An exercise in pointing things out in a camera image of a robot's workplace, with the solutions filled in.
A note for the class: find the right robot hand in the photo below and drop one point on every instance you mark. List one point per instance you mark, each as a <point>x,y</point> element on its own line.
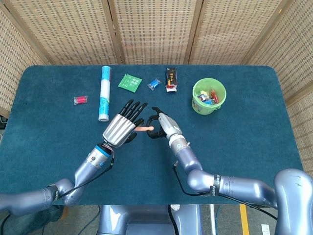
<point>165,123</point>

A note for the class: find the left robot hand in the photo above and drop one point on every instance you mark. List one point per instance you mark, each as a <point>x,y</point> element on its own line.
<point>123,124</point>

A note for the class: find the small pink stick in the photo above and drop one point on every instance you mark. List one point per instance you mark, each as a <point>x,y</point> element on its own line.
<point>144,128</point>

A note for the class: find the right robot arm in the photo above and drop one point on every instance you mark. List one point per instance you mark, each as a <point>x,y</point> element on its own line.
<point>232,181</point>

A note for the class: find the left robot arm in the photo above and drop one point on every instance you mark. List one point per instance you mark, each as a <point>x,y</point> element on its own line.
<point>73,176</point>

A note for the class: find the blue candy wrapper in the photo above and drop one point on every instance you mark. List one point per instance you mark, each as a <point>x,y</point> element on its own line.
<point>154,84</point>

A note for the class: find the red candy wrapper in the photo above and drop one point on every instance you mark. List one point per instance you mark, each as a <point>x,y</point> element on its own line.
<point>80,100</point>

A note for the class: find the white teal paper roll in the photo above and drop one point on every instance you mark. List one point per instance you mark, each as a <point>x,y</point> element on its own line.
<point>105,94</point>

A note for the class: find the blue table mat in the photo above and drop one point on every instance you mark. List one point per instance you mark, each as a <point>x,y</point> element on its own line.
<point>151,156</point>

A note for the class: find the green sachet packet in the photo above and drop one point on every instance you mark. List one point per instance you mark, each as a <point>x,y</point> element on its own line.
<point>129,83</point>

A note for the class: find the black snack packet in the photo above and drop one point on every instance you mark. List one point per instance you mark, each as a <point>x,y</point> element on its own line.
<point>171,79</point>

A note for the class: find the green plastic bucket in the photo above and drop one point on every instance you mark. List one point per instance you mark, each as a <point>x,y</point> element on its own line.
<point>207,96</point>

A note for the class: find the colourful wrapped items in bucket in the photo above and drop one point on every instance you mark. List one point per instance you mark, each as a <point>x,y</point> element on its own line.
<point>208,96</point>

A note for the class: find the woven bamboo folding screen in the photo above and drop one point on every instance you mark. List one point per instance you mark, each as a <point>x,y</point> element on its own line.
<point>156,31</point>

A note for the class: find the grey robot torso base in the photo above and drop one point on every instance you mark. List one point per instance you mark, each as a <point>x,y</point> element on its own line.
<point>150,219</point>

